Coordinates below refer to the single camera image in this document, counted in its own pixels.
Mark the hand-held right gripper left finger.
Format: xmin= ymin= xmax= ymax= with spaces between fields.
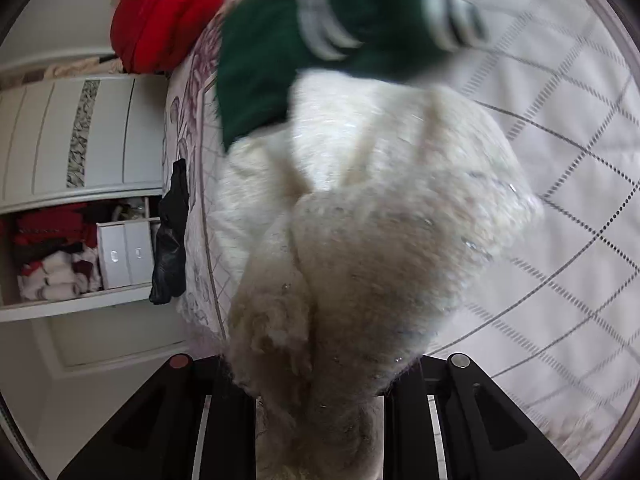
xmin=56 ymin=353 xmax=259 ymax=480

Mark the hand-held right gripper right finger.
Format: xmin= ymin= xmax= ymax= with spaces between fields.
xmin=383 ymin=353 xmax=581 ymax=480

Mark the white fuzzy sweater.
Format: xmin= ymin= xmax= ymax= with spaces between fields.
xmin=206 ymin=70 xmax=546 ymax=480

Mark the pile of folded clothes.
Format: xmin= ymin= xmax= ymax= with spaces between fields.
xmin=11 ymin=202 xmax=103 ymax=302

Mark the black garment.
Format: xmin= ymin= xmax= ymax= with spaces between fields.
xmin=149 ymin=158 xmax=190 ymax=306

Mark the white drawer box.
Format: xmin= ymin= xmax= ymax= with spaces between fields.
xmin=96 ymin=219 xmax=157 ymax=291

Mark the white quilted bedspread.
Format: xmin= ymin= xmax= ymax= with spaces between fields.
xmin=161 ymin=0 xmax=640 ymax=466

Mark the white wardrobe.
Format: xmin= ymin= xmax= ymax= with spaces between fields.
xmin=0 ymin=52 xmax=201 ymax=371

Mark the green striped sweater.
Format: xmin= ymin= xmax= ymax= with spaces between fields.
xmin=214 ymin=0 xmax=490 ymax=155

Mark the red garment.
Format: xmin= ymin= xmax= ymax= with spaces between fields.
xmin=110 ymin=0 xmax=237 ymax=76

